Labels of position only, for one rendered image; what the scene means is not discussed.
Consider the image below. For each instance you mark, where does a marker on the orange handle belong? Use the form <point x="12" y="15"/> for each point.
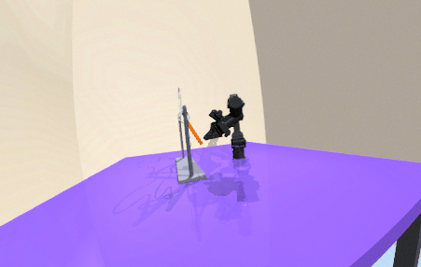
<point x="192" y="130"/>

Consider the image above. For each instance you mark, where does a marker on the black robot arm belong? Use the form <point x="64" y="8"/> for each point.
<point x="235" y="104"/>

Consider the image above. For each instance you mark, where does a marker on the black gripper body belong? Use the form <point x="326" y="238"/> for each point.
<point x="224" y="127"/>

